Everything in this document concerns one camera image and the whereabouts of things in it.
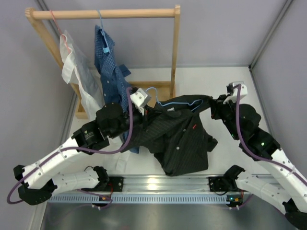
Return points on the wooden clothes rack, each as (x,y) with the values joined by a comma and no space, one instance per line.
(166,89)

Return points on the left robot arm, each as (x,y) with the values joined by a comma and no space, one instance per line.
(84,142)

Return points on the pink wire hanger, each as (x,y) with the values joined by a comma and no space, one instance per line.
(60,31)

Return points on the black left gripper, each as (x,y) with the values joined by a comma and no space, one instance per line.
(150,114)

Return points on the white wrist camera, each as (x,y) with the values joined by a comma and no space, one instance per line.
(234,89)
(140,99)

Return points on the blue checked shirt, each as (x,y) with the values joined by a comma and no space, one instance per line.
(112,76)

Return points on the slotted grey cable duct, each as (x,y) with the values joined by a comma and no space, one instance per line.
(142,199)

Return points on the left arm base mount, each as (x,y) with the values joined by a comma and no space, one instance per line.
(115,184)

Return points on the blue hanger with shirt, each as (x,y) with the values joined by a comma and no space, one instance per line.
(107,40)

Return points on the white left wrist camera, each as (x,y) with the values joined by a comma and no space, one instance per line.
(140,99)

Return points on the blue wire hanger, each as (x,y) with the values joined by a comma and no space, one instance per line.
(176,103)

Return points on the white shirt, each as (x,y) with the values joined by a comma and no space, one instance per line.
(78,69)

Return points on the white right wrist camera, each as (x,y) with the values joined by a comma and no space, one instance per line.
(234,89)

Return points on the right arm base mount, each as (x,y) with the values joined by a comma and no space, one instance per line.
(221,185)

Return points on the aluminium mounting rail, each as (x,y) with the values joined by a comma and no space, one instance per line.
(133,184)

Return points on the black pinstriped shirt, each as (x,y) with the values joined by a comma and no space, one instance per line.
(176,137)

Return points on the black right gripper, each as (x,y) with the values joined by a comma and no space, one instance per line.
(218,106)

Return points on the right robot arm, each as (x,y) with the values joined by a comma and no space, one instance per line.
(242,121)

